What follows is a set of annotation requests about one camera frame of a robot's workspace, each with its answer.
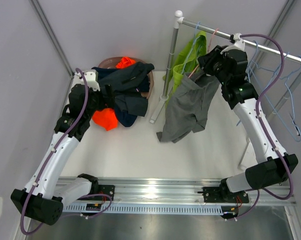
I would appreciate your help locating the metal clothes rack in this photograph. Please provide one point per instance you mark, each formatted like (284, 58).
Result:
(245, 102)

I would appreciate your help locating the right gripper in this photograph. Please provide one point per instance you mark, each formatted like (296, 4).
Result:
(206, 62)

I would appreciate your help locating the light grey shorts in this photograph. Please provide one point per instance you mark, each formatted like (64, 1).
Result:
(188, 107)

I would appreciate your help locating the white slotted cable duct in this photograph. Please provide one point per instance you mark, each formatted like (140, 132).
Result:
(159, 209)

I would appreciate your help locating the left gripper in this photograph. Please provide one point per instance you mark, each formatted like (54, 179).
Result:
(106, 102)

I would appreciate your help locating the blue hanger of navy shorts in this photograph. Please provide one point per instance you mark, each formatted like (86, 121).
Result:
(274, 72)

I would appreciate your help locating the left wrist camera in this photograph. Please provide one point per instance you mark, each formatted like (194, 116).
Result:
(91, 77)

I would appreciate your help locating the dark grey shorts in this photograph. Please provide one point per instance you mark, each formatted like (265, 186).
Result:
(124, 83)

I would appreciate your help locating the navy blue shorts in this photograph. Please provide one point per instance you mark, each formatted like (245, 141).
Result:
(123, 117)

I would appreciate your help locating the pink translucent plastic basin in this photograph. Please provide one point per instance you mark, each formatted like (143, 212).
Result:
(146, 86)

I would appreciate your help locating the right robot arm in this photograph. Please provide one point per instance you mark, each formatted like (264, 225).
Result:
(273, 171)

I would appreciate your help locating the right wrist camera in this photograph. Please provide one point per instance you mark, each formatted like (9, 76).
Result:
(237, 43)

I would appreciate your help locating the orange shorts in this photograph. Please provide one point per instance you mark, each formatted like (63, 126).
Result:
(106, 118)

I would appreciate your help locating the lime green shorts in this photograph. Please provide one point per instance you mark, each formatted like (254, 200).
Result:
(199, 49)

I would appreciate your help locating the blue hanger of orange shorts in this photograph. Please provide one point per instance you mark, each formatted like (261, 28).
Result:
(290, 100)

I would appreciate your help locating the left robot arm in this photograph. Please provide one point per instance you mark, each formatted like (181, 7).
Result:
(40, 200)

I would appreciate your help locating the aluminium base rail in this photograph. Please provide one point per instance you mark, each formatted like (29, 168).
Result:
(172, 191)

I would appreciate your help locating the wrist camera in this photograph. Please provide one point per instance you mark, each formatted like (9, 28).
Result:
(237, 43)
(91, 77)

